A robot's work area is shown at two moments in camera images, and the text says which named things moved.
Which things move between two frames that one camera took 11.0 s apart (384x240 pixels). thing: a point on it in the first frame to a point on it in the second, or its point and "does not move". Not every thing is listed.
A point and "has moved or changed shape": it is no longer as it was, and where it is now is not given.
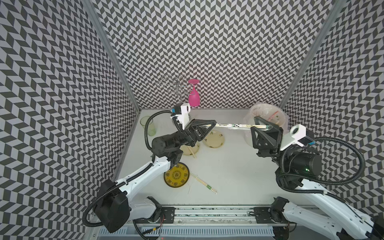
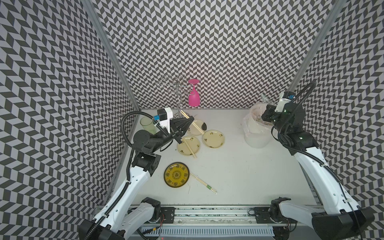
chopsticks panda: [240, 125] has moved or changed shape
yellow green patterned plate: [177, 176] does not move
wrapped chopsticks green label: [203, 182] does not move
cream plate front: [186, 151] does not move
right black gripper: [263, 143] to [269, 110]
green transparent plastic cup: [151, 130] does not move
